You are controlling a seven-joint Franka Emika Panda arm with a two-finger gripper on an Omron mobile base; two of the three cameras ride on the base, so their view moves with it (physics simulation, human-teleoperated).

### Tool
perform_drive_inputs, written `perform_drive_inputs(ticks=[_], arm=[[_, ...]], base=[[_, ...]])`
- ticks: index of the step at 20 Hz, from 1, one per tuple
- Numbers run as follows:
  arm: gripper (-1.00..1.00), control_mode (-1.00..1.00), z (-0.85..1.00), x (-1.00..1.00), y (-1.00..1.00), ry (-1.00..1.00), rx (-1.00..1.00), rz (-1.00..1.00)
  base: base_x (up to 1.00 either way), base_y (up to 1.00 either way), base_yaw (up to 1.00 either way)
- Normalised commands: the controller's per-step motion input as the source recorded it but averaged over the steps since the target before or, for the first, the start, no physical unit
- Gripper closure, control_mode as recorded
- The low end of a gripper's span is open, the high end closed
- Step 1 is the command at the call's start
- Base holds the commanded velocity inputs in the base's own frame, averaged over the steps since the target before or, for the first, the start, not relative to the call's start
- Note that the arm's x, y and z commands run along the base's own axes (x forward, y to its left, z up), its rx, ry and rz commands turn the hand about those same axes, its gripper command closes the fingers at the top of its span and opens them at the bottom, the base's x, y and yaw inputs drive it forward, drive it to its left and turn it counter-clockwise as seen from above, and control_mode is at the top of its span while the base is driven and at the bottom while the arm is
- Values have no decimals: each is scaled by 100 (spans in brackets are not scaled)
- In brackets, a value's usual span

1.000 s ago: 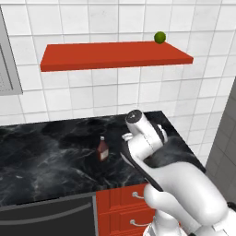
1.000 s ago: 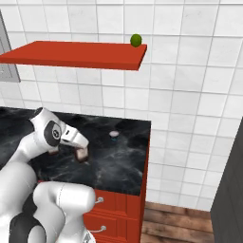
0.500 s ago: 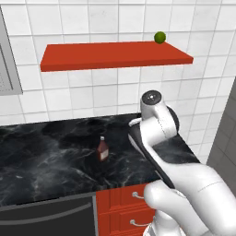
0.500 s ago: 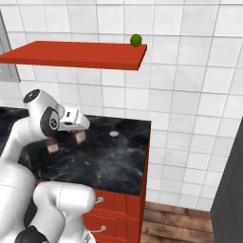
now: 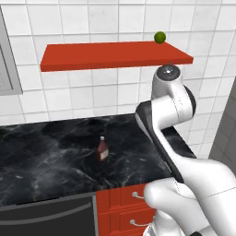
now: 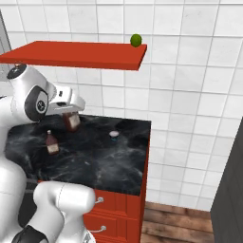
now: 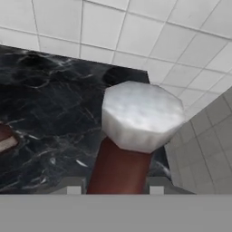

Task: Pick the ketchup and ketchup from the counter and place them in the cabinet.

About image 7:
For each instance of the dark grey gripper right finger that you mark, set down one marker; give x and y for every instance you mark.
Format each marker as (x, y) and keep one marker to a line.
(163, 185)

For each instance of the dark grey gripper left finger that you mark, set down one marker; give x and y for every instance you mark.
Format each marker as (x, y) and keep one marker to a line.
(68, 185)

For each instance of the red ketchup bottle white cap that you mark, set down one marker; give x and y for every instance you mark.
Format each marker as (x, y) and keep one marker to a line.
(6, 139)
(133, 142)

